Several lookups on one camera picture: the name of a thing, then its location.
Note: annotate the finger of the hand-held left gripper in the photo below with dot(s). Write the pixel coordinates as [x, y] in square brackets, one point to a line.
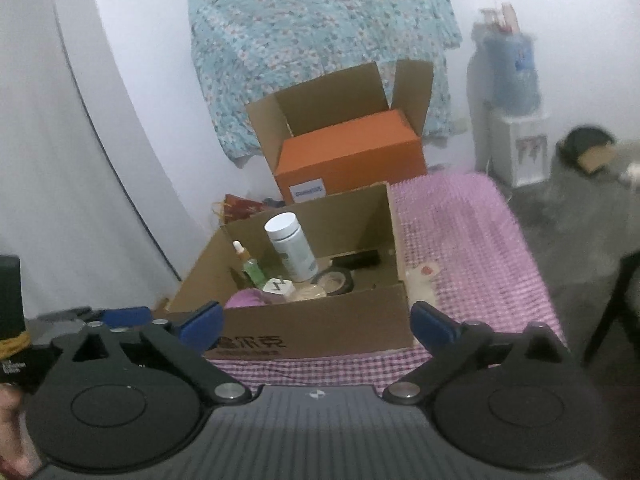
[125, 317]

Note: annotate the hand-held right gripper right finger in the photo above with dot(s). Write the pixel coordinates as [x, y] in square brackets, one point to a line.
[432, 327]

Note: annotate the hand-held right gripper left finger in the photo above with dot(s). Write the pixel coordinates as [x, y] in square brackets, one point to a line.
[205, 322]

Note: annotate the green dropper bottle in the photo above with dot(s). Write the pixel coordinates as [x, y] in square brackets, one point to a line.
[251, 270]

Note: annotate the white charger plug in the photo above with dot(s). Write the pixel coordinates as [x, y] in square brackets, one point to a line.
[278, 290]

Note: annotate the brown cardboard box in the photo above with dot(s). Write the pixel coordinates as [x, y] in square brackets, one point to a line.
[350, 325]

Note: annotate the long black tube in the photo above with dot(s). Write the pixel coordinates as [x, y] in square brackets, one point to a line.
[355, 259]

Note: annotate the gold lid dark jar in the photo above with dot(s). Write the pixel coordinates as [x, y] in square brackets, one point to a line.
[307, 294]

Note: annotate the black tape roll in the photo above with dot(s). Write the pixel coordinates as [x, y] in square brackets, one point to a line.
[335, 280]

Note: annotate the white plastic bottle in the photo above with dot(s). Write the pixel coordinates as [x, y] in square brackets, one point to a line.
[292, 245]

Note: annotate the person's left hand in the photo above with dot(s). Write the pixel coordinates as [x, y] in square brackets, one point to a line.
[10, 430]

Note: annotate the pink checkered tablecloth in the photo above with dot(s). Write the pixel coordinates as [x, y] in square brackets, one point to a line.
[465, 240]

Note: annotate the red patterned bag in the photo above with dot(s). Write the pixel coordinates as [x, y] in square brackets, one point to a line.
[240, 207]

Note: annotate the orange box with cardboard flaps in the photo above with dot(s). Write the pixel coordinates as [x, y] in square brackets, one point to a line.
[350, 160]

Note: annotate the flat cardboard piece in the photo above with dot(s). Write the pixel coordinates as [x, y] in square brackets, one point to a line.
[597, 160]

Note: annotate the blue water jug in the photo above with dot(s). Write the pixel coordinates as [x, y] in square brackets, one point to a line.
[515, 75]

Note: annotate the small items on jug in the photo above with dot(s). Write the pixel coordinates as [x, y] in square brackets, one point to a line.
[500, 17]

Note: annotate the blue floral wall cloth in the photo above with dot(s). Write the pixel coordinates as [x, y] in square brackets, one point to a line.
[310, 25]

